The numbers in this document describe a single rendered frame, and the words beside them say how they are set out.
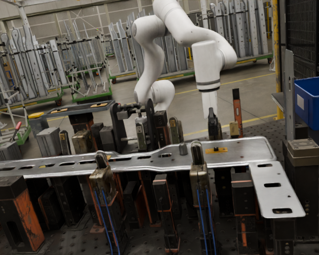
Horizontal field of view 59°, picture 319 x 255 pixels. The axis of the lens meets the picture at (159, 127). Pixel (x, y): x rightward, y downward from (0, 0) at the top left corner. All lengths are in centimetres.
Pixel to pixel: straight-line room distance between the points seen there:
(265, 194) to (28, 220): 91
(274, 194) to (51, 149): 102
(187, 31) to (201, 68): 17
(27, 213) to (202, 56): 91
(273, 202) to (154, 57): 89
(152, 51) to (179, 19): 32
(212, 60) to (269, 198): 47
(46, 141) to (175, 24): 80
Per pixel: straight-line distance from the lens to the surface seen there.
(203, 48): 97
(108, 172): 104
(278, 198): 83
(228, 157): 106
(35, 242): 135
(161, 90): 155
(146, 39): 134
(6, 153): 161
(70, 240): 135
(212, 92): 99
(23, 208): 127
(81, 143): 136
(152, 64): 143
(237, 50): 931
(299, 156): 97
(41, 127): 166
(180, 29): 109
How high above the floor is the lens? 147
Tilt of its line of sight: 18 degrees down
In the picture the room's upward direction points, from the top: 10 degrees counter-clockwise
